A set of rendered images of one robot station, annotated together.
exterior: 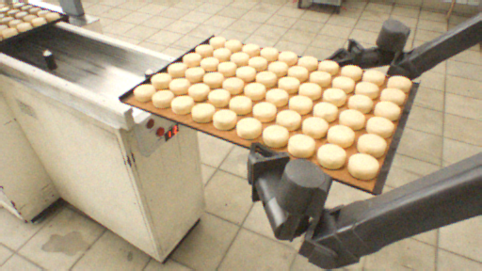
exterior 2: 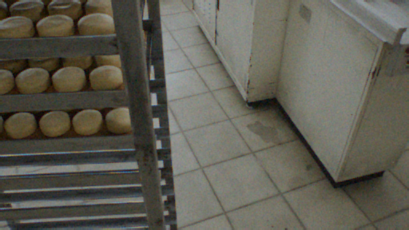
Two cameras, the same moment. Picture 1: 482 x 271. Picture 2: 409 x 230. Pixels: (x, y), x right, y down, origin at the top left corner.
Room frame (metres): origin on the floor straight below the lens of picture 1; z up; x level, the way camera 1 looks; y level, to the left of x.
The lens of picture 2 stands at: (-0.55, 0.03, 1.48)
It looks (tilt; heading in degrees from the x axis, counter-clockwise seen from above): 40 degrees down; 42
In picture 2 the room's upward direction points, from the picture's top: straight up
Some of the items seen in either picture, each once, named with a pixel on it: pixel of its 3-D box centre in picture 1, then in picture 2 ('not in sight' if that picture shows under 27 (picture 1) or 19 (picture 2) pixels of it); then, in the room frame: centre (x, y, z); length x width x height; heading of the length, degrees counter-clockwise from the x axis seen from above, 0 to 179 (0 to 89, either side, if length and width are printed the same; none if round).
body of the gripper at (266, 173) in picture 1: (274, 188); not in sight; (0.37, -0.05, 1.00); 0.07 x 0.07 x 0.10; 15
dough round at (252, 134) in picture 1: (249, 128); not in sight; (0.52, -0.01, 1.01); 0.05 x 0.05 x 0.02
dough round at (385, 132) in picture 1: (379, 127); not in sight; (0.51, -0.27, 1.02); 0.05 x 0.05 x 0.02
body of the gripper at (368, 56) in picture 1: (361, 59); not in sight; (0.83, -0.32, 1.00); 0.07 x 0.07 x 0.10; 14
